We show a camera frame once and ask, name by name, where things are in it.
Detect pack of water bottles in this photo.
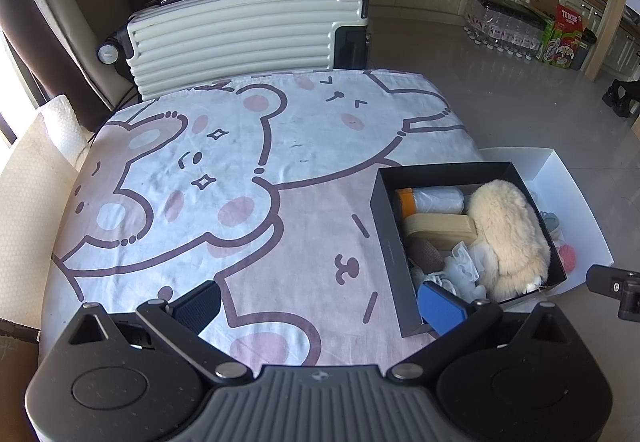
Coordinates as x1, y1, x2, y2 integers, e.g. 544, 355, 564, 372
462, 0, 548, 60

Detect cartoon bear printed bedsheet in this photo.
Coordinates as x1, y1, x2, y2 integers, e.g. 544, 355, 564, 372
39, 69, 483, 368

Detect white mesh cloth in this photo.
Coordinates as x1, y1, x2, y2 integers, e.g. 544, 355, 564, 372
442, 242, 493, 303

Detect small red item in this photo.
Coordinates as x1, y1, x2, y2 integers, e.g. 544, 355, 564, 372
557, 245, 578, 273

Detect white paper towel roll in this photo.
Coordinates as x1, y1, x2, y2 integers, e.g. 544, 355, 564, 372
40, 95, 91, 173

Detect brown tape roll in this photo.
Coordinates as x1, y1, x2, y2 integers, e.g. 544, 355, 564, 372
410, 239, 446, 273

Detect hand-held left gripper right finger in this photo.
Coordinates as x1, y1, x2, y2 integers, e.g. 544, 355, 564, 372
382, 279, 571, 383

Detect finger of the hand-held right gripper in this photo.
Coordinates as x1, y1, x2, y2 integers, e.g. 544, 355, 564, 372
585, 263, 640, 320

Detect white ribbed suitcase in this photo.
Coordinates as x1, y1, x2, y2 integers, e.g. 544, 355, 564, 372
97, 0, 372, 100

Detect black floor stand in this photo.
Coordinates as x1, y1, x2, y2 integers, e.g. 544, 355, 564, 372
602, 77, 640, 118

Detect oval wooden box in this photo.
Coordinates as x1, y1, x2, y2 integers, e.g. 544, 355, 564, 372
402, 213, 478, 243

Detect white yarn ball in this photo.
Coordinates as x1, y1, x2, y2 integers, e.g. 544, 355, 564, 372
422, 269, 453, 288

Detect cream plush toy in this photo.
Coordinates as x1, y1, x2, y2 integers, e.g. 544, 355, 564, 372
467, 179, 553, 303

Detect dark brown board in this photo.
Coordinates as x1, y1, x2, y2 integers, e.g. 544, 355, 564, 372
0, 317, 41, 442

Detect black cardboard box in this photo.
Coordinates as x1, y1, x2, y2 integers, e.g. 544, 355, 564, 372
370, 161, 568, 339

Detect red and green carton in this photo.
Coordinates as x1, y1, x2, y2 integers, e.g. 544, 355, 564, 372
537, 4, 586, 69

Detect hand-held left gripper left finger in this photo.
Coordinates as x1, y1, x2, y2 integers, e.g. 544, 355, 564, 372
67, 281, 253, 385

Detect small black bin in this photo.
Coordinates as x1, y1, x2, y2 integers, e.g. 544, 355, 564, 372
570, 30, 598, 72

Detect white cardboard box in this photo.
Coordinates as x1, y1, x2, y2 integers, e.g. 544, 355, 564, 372
477, 147, 615, 298

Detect plastic-wrapped bottle with orange cap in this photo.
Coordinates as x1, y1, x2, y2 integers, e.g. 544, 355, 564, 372
395, 187, 466, 218

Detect brown curtain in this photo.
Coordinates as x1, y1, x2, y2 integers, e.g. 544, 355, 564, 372
0, 0, 116, 133

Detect small grey toy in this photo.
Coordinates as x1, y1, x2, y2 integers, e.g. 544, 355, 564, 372
537, 209, 563, 235

